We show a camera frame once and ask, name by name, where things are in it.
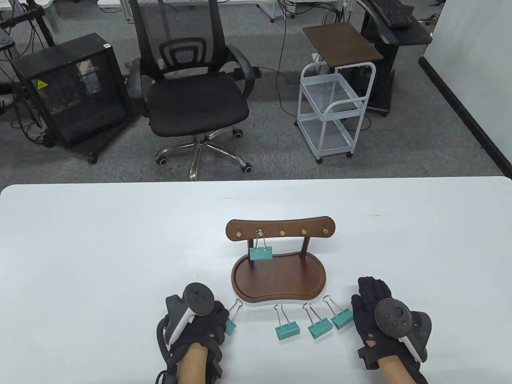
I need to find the person's left hand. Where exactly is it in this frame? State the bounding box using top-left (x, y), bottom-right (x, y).
top-left (169, 302), bottom-right (231, 357)

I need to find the person's right hand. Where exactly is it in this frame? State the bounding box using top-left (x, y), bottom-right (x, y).
top-left (351, 276), bottom-right (409, 361)

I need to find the teal binder clip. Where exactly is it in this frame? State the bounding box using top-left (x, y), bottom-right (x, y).
top-left (274, 304), bottom-right (301, 341)
top-left (224, 298), bottom-right (244, 336)
top-left (249, 229), bottom-right (274, 262)
top-left (302, 302), bottom-right (333, 339)
top-left (322, 295), bottom-right (355, 330)

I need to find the brown wooden key rack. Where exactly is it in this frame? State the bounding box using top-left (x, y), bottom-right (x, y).
top-left (225, 216), bottom-right (336, 304)

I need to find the person's left forearm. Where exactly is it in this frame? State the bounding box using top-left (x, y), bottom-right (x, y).
top-left (175, 342), bottom-right (211, 384)

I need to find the person's right forearm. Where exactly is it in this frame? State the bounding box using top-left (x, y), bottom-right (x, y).
top-left (377, 355), bottom-right (425, 384)

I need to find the black white handheld controller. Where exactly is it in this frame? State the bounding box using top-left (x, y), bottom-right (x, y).
top-left (374, 298), bottom-right (433, 363)
top-left (164, 282), bottom-right (215, 347)

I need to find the white metal trolley cart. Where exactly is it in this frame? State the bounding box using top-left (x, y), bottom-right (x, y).
top-left (296, 61), bottom-right (377, 164)

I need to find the black wheeled platform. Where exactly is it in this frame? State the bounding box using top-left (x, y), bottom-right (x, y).
top-left (42, 116), bottom-right (138, 164)

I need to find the black computer tower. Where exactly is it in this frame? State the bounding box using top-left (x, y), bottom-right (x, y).
top-left (351, 66), bottom-right (374, 106)

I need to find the black office chair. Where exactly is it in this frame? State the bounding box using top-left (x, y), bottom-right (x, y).
top-left (127, 0), bottom-right (262, 182)

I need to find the brown wooden side table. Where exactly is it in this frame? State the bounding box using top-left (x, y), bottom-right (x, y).
top-left (302, 22), bottom-right (384, 68)

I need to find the black glass computer case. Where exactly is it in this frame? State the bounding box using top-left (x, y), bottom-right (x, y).
top-left (11, 33), bottom-right (135, 149)

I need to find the black desk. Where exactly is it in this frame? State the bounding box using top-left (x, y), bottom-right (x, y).
top-left (355, 0), bottom-right (434, 117)

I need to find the black keyboard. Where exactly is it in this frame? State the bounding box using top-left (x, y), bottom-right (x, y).
top-left (369, 0), bottom-right (417, 29)

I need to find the white desk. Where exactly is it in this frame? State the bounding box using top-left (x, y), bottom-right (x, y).
top-left (97, 0), bottom-right (134, 23)

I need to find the black metal stand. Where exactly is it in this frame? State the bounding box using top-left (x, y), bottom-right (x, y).
top-left (0, 0), bottom-right (56, 50)

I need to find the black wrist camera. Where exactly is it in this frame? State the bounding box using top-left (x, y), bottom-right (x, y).
top-left (357, 346), bottom-right (380, 370)

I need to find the black floor cable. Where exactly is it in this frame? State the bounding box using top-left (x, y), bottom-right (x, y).
top-left (276, 14), bottom-right (300, 117)

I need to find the white wheeled table frame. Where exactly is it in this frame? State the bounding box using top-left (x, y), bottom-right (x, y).
top-left (256, 0), bottom-right (298, 23)

